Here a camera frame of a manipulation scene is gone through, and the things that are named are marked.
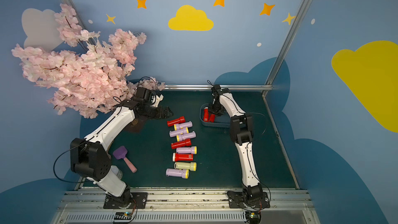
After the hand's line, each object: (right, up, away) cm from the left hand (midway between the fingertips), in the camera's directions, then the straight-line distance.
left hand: (166, 112), depth 86 cm
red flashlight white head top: (+23, -3, +19) cm, 30 cm away
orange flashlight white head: (+9, -25, -1) cm, 27 cm away
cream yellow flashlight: (+15, -29, -5) cm, 33 cm away
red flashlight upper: (+6, -6, +15) cm, 17 cm away
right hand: (+28, -1, +18) cm, 33 cm away
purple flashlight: (+7, -9, +12) cm, 17 cm away
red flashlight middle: (+10, -18, +5) cm, 21 cm away
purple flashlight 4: (+15, -22, +2) cm, 26 cm away
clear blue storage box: (+34, -7, +20) cm, 40 cm away
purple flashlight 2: (+9, -12, +10) cm, 18 cm away
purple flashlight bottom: (+11, -32, -7) cm, 34 cm away
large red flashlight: (+27, -4, +17) cm, 33 cm away
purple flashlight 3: (+14, -14, +9) cm, 22 cm away
